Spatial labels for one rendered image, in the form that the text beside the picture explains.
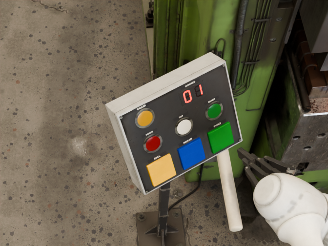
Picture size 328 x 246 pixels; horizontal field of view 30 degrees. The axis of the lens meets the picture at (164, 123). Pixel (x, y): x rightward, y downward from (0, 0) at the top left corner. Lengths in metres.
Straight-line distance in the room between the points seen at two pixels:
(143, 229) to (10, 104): 0.91
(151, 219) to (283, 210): 1.50
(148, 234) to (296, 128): 0.95
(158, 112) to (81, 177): 1.25
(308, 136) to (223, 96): 0.48
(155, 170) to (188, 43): 0.93
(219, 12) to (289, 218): 0.72
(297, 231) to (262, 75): 0.91
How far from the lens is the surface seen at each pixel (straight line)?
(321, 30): 1.70
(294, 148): 2.16
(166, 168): 1.71
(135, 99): 1.61
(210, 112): 1.71
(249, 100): 2.23
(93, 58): 3.15
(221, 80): 1.69
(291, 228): 1.29
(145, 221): 2.72
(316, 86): 1.95
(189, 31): 2.45
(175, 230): 2.69
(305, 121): 2.00
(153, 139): 1.65
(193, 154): 1.74
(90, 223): 2.74
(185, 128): 1.68
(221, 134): 1.76
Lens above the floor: 2.56
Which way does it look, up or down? 61 degrees down
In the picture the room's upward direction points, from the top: 3 degrees clockwise
